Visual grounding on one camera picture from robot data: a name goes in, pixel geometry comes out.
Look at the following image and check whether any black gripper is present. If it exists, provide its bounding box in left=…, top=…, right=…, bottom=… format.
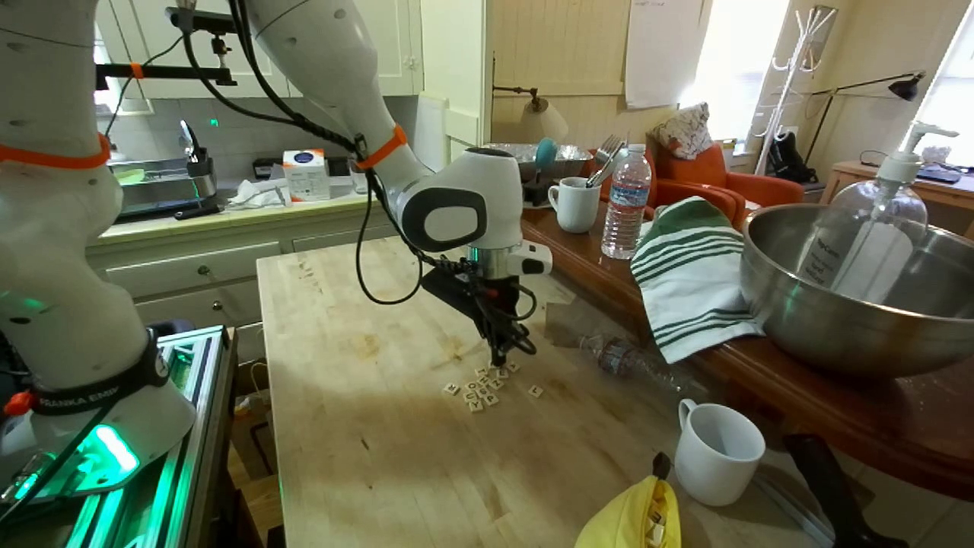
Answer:
left=419, top=241, right=553, bottom=370

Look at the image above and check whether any cluster of letter tiles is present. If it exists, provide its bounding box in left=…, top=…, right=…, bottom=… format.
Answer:
left=442, top=366, right=545, bottom=413

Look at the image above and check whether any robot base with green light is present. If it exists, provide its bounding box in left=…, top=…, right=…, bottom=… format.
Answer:
left=0, top=327, right=235, bottom=548

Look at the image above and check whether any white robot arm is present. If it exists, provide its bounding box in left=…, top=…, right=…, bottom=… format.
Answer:
left=0, top=0, right=542, bottom=413

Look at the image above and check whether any crumpled clear plastic wrap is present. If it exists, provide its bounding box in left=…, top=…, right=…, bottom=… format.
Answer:
left=578, top=333, right=697, bottom=398

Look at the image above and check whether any white mug with utensils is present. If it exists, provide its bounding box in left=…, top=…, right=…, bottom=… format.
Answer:
left=547, top=177, right=598, bottom=235

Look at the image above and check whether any dark wooden side table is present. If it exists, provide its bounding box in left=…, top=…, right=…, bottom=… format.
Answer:
left=523, top=209, right=974, bottom=499

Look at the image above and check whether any green striped towel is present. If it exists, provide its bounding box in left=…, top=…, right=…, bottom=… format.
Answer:
left=629, top=199, right=761, bottom=366

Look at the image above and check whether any clear water bottle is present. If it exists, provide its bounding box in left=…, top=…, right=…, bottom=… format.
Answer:
left=598, top=144, right=651, bottom=260

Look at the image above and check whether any yellow banana-shaped dish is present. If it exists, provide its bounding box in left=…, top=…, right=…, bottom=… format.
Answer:
left=574, top=453, right=681, bottom=548

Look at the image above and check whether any small white cup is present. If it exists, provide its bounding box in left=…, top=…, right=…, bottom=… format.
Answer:
left=675, top=398, right=768, bottom=509

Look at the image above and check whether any orange armchair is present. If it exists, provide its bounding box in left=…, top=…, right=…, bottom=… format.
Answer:
left=648, top=144, right=803, bottom=228

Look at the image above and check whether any large steel mixing bowl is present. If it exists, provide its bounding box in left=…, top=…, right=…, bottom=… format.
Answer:
left=739, top=205, right=974, bottom=378

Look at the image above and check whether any clear soap pump bottle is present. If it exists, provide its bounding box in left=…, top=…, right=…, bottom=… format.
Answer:
left=798, top=123, right=946, bottom=304

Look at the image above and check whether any white coat rack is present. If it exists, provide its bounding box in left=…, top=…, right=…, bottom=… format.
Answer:
left=756, top=3, right=838, bottom=173

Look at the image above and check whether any black desk lamp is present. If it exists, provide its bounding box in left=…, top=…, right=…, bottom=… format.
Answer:
left=806, top=69, right=926, bottom=153

